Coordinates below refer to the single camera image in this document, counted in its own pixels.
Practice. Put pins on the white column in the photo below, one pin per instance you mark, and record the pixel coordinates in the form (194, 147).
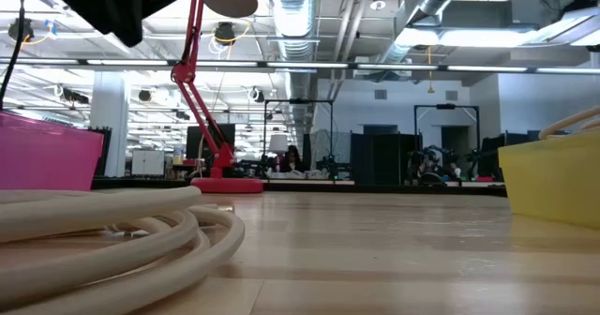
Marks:
(110, 118)

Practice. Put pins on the black partition panel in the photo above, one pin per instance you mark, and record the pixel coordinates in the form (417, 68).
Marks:
(379, 160)

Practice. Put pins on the white cabinet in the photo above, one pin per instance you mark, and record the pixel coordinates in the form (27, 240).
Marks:
(147, 162)

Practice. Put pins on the black upright panel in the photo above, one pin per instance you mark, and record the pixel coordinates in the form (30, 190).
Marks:
(104, 151)

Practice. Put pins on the white lamp shade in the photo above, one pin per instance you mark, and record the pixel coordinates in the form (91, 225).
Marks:
(278, 143)

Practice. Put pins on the pink plastic bin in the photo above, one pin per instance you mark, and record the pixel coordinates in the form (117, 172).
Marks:
(47, 155)

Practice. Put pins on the silver slanted air duct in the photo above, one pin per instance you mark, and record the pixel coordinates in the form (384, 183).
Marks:
(436, 1)

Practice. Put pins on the person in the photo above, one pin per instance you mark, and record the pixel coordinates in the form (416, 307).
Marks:
(291, 160)

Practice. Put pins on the black monitor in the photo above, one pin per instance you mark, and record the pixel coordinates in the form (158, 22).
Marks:
(197, 141)

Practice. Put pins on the yellow plastic bin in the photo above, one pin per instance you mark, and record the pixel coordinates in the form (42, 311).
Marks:
(553, 184)

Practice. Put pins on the black background robot arm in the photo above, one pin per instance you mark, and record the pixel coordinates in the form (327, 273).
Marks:
(436, 153)

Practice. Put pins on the red desk lamp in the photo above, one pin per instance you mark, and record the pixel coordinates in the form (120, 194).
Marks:
(192, 48)

